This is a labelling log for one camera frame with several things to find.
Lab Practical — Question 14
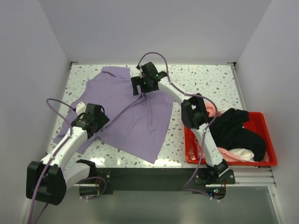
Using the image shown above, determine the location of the pink t shirt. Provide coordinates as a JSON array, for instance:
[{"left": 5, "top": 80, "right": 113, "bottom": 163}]
[{"left": 188, "top": 102, "right": 245, "bottom": 162}]

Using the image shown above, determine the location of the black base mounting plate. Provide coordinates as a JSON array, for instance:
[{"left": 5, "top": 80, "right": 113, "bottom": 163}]
[{"left": 77, "top": 168, "right": 236, "bottom": 199}]

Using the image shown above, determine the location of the white t shirt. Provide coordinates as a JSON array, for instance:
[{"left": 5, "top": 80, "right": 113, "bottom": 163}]
[{"left": 230, "top": 148, "right": 254, "bottom": 162}]

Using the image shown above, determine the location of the black t shirt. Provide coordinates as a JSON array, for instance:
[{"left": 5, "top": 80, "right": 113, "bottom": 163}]
[{"left": 209, "top": 108, "right": 266, "bottom": 161}]

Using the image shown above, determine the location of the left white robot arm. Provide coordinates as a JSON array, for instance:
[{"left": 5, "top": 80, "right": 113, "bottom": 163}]
[{"left": 26, "top": 104, "right": 109, "bottom": 205}]

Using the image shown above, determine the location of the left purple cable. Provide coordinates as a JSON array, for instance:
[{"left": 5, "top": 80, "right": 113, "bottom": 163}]
[{"left": 27, "top": 98, "right": 79, "bottom": 224}]

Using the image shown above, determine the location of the purple cable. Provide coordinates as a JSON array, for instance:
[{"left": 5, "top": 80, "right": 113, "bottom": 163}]
[
  {"left": 27, "top": 98, "right": 79, "bottom": 224},
  {"left": 136, "top": 51, "right": 221, "bottom": 193}
]

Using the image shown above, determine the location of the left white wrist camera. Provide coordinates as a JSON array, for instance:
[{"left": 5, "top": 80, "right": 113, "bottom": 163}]
[{"left": 75, "top": 102, "right": 86, "bottom": 115}]

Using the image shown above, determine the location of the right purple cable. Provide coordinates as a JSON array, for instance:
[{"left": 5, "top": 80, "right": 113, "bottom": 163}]
[{"left": 136, "top": 51, "right": 221, "bottom": 193}]

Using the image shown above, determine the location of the purple t shirt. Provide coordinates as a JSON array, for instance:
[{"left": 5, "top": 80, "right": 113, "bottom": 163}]
[{"left": 64, "top": 66, "right": 173, "bottom": 163}]

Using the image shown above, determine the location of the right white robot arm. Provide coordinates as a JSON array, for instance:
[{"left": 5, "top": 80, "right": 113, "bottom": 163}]
[{"left": 131, "top": 62, "right": 228, "bottom": 183}]

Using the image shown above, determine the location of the red plastic bin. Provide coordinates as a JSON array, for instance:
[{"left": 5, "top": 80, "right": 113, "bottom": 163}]
[{"left": 184, "top": 112, "right": 278, "bottom": 167}]

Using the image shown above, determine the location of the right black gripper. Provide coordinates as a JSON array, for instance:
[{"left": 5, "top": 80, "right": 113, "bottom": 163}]
[{"left": 131, "top": 74, "right": 157, "bottom": 96}]

